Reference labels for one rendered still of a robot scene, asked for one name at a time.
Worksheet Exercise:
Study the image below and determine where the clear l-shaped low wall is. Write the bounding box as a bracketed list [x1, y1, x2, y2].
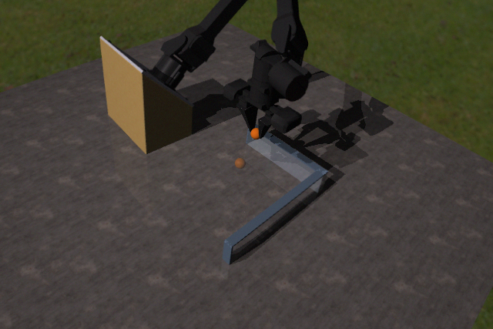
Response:
[222, 132, 328, 265]
[230, 131, 327, 263]

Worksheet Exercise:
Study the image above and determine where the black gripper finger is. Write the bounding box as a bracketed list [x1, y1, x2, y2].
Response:
[236, 103, 258, 132]
[258, 116, 272, 138]

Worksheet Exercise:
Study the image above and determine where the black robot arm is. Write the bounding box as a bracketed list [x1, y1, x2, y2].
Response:
[147, 0, 312, 103]

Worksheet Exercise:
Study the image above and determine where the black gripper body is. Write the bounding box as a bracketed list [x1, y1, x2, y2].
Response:
[223, 74, 302, 133]

